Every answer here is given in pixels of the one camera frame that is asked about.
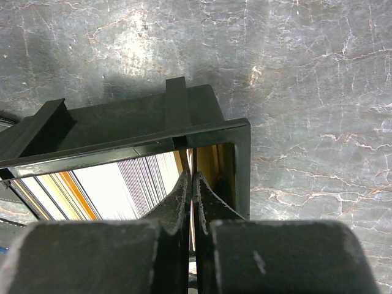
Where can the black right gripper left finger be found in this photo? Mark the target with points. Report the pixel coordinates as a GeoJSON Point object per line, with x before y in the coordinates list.
{"type": "Point", "coordinates": [147, 255]}

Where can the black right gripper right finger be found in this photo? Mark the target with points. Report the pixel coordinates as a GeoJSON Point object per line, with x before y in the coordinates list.
{"type": "Point", "coordinates": [235, 255]}

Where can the tan credit card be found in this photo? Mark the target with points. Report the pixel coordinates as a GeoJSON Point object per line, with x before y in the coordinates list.
{"type": "Point", "coordinates": [184, 161]}

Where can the black plastic card tray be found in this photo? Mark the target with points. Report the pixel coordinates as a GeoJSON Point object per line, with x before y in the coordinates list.
{"type": "Point", "coordinates": [56, 138]}

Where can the white credit card stack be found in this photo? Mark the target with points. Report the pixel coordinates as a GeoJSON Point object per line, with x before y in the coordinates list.
{"type": "Point", "coordinates": [119, 191]}

